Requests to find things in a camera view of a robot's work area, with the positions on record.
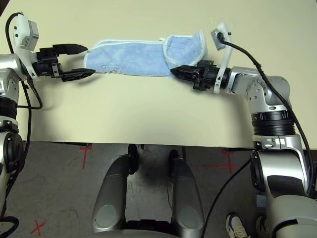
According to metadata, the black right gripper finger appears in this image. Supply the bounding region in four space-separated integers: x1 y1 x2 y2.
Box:
174 64 199 73
170 70 199 81

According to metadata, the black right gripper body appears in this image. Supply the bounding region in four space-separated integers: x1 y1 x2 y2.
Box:
192 59 222 92

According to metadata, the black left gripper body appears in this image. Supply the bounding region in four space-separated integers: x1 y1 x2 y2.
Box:
32 47 63 79

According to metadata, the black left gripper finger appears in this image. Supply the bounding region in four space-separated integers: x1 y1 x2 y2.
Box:
60 68 96 83
52 43 88 56

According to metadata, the light blue terry towel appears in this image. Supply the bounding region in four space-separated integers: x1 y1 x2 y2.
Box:
83 29 208 78

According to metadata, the small grey floor box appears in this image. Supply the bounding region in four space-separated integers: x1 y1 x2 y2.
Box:
255 194 266 208

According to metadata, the grey robot waist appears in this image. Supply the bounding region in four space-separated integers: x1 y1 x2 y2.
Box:
93 219 189 238

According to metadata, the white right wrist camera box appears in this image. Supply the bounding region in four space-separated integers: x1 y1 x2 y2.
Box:
211 21 235 94

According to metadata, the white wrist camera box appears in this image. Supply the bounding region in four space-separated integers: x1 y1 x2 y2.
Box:
211 21 235 94
11 13 40 81

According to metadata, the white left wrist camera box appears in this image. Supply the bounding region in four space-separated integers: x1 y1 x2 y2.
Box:
11 13 40 81

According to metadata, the thin white wire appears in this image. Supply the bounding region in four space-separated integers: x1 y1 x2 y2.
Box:
166 182 174 211

